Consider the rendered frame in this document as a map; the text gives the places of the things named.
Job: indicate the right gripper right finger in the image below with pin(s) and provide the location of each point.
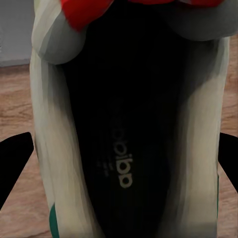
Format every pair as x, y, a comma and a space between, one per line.
228, 157

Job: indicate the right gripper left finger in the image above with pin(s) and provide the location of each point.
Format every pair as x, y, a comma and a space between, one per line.
14, 154

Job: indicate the gym shoe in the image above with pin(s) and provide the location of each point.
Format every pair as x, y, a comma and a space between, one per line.
127, 101

